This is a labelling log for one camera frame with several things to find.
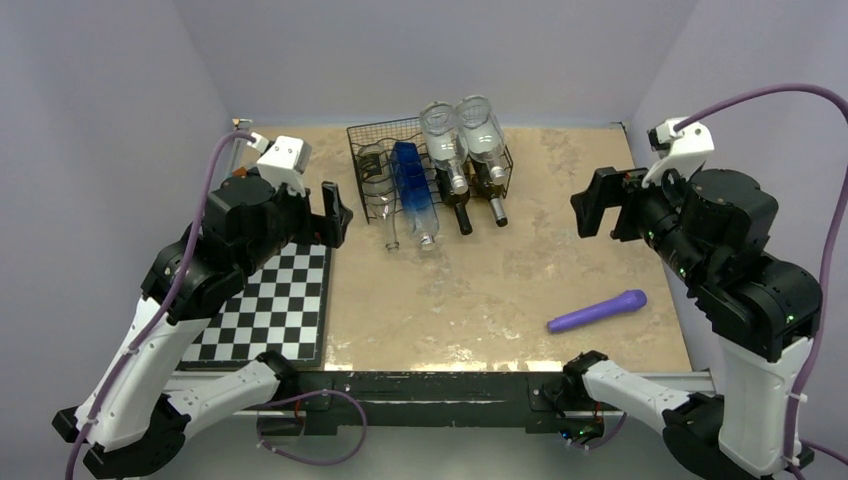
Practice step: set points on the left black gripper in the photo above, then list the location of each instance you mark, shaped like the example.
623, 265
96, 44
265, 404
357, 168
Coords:
325, 229

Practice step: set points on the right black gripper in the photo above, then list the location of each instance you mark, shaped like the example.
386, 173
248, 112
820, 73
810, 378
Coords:
606, 188

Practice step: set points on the clear glass bottle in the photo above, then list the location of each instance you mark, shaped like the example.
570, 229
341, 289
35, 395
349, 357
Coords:
380, 192

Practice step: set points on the dark wine bottle Negroamaro label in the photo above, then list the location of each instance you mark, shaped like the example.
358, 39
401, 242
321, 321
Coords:
456, 201

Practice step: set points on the olive wine bottle brown label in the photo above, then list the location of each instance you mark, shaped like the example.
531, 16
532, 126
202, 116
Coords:
493, 202

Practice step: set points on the clear bottle silver cap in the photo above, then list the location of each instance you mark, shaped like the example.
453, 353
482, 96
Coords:
441, 131
483, 136

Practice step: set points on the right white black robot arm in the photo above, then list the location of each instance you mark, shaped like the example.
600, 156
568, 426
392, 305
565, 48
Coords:
711, 230

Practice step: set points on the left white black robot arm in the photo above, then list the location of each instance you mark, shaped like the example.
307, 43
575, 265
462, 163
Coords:
130, 426

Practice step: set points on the black white chessboard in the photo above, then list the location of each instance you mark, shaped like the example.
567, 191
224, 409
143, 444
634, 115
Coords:
283, 308

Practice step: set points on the purple plastic microphone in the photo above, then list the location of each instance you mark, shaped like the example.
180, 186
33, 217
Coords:
627, 302

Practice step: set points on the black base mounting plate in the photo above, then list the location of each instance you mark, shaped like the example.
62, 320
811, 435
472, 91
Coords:
535, 402

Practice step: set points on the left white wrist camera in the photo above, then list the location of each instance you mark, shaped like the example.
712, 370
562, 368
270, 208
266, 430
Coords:
282, 162

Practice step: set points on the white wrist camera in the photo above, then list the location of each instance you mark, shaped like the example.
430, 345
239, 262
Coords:
685, 150
282, 162

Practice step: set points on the black wire wine rack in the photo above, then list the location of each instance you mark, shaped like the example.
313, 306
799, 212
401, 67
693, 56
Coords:
386, 133

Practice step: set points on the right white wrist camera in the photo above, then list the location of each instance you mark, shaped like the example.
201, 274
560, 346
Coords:
685, 150

